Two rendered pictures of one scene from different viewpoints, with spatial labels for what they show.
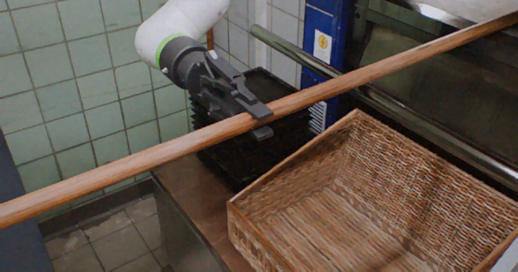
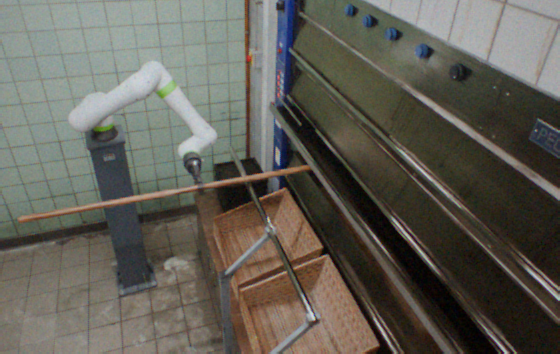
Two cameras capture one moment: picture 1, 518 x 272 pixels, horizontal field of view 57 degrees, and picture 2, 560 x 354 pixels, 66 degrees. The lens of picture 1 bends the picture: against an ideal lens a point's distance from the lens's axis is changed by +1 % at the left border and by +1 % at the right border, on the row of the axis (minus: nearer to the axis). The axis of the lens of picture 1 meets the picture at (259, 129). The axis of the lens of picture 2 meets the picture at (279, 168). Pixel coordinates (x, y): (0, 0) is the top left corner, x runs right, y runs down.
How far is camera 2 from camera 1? 1.47 m
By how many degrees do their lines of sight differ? 12
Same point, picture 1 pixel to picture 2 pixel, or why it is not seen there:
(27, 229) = (132, 212)
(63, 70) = (167, 140)
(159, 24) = (186, 145)
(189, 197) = (205, 214)
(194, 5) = (200, 140)
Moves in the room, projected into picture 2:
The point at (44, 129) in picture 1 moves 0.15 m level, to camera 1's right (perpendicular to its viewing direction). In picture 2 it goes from (154, 167) to (171, 170)
